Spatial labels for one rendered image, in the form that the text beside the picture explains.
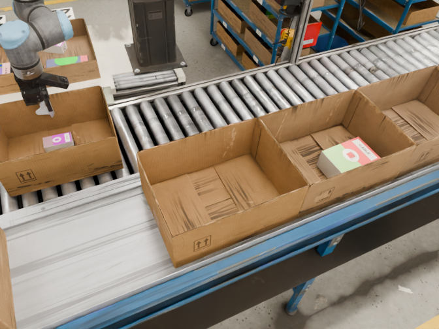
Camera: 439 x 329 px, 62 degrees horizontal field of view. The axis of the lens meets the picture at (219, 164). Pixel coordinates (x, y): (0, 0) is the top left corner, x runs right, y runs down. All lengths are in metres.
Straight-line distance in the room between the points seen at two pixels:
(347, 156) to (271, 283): 0.49
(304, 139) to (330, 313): 0.98
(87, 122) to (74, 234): 0.60
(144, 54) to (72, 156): 0.70
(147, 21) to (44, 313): 1.21
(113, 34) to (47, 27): 0.84
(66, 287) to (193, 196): 0.42
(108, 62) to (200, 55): 1.51
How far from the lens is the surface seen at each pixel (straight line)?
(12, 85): 1.83
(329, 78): 1.93
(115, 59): 1.93
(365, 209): 1.19
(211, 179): 1.18
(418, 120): 1.61
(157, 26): 1.75
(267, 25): 2.58
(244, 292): 1.29
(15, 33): 1.30
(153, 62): 1.84
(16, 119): 1.57
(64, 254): 1.10
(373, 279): 2.17
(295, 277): 1.34
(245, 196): 1.14
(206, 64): 3.19
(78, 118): 1.58
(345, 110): 1.42
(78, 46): 2.05
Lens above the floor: 1.81
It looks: 50 degrees down
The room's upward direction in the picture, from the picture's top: 5 degrees clockwise
